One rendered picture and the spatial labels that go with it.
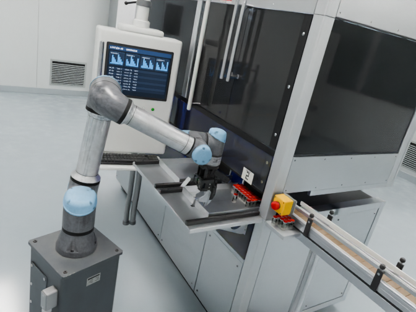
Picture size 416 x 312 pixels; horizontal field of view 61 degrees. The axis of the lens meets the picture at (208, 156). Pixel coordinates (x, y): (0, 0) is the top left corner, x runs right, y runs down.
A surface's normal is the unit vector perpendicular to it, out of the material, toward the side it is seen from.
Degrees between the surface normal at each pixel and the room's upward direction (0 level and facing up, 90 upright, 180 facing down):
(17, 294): 0
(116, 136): 90
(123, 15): 90
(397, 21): 90
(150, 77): 90
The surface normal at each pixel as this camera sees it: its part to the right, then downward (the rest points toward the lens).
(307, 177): 0.50, 0.40
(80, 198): 0.22, -0.86
